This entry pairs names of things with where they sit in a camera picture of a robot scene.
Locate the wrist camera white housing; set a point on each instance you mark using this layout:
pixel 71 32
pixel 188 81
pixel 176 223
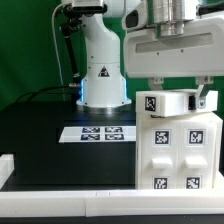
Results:
pixel 139 17

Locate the white cabinet body box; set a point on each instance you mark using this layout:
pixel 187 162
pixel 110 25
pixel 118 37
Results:
pixel 176 124

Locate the white cabinet top block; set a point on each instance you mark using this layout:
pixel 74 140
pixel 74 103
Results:
pixel 167 103

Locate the white hinged door panel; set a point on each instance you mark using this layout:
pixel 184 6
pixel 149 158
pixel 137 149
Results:
pixel 196 156

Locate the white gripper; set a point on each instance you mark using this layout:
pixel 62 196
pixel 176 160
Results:
pixel 198 52

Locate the white marker base plate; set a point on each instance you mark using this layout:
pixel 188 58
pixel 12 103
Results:
pixel 78 134

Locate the white obstacle frame wall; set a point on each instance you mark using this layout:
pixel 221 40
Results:
pixel 107 202

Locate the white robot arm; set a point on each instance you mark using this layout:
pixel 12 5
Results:
pixel 103 88

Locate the small white door panel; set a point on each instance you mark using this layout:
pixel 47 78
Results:
pixel 158 159

